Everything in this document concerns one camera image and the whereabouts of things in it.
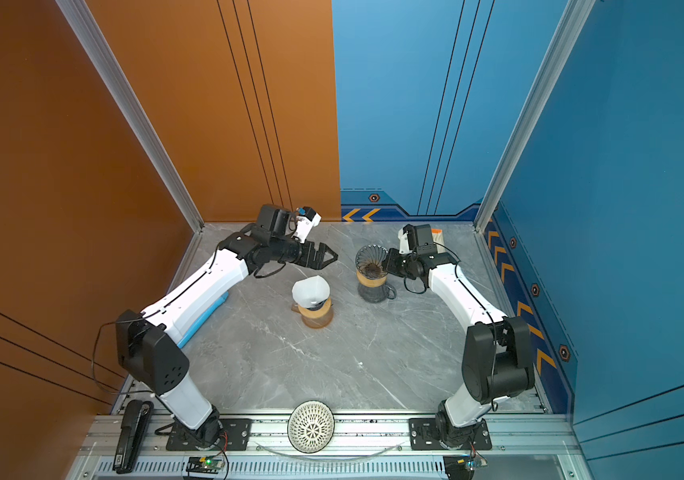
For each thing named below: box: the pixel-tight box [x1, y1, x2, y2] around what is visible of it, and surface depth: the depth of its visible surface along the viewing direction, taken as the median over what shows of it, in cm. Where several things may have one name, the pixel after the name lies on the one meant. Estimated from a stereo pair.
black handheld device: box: [112, 400, 154, 475], surface depth 72 cm
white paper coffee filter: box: [292, 275, 331, 309], surface depth 86 cm
